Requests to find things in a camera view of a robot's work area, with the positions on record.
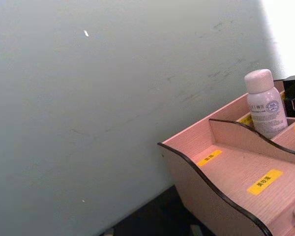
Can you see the pink wooden desk organizer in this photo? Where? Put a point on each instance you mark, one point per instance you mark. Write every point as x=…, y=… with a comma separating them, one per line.
x=226, y=172

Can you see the black table cloth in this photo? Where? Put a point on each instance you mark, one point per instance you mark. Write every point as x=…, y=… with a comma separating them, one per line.
x=159, y=216

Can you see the small white spray bottle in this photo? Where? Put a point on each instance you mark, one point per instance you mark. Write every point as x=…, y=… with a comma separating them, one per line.
x=265, y=105

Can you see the black box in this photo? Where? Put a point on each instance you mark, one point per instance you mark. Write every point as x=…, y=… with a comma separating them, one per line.
x=294, y=94

